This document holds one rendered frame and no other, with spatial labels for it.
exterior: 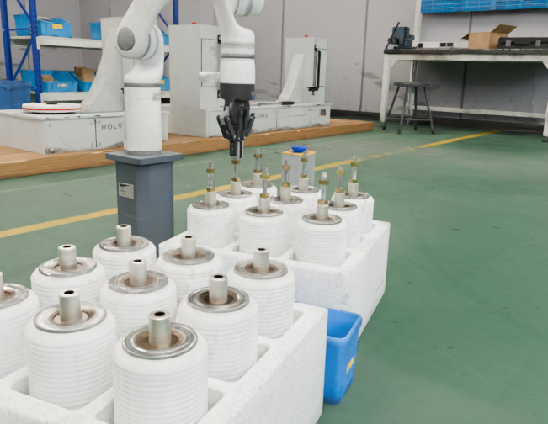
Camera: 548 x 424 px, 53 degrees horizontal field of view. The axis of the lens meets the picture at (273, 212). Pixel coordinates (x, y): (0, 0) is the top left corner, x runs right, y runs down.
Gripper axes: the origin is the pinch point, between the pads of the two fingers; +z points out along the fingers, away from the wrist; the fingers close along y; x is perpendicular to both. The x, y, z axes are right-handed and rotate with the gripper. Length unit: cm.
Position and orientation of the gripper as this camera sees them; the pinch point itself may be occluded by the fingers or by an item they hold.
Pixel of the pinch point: (236, 149)
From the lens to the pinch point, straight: 121.9
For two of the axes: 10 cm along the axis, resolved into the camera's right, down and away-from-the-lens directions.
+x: -8.9, -1.4, 4.3
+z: -0.3, 9.7, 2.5
